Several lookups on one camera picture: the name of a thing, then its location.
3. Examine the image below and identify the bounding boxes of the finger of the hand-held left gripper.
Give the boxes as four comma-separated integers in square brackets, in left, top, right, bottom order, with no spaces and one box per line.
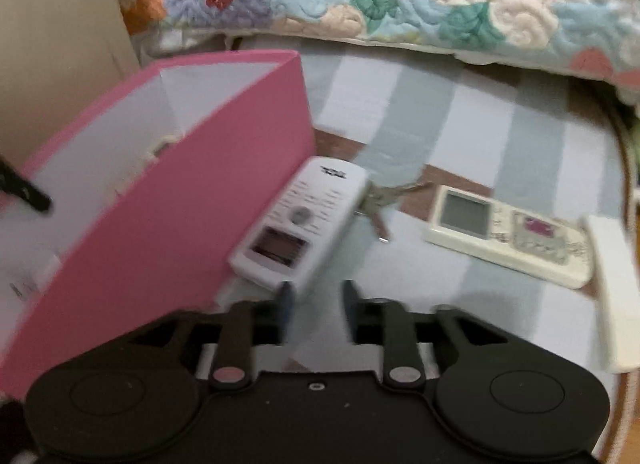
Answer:
[0,156,53,215]

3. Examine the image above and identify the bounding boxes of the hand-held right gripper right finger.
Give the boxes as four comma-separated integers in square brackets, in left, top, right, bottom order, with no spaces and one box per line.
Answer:
[342,280,511,389]

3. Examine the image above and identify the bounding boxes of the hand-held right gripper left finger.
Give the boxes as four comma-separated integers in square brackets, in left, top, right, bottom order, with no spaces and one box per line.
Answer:
[125,281,297,391]

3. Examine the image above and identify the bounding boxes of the white remote control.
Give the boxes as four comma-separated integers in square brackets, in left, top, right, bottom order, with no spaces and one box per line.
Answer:
[229,156,370,292]

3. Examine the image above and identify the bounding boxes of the silver keys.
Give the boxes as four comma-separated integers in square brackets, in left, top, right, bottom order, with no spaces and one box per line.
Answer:
[357,179,433,245]

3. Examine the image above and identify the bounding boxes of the pink cardboard box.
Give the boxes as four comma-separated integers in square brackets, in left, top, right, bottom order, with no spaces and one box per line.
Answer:
[0,49,317,402]

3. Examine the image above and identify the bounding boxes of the cream remote with red buttons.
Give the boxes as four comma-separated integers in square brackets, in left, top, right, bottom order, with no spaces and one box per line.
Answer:
[424,185,593,290]

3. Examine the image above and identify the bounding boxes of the plain cream remote control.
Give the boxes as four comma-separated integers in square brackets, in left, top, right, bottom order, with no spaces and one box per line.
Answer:
[582,214,640,372]

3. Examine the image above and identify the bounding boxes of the beige furniture panel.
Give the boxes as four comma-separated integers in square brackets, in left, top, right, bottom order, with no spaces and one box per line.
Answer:
[0,0,141,157]

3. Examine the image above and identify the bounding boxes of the striped checkered rug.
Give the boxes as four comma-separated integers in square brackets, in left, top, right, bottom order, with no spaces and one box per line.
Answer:
[190,39,640,464]

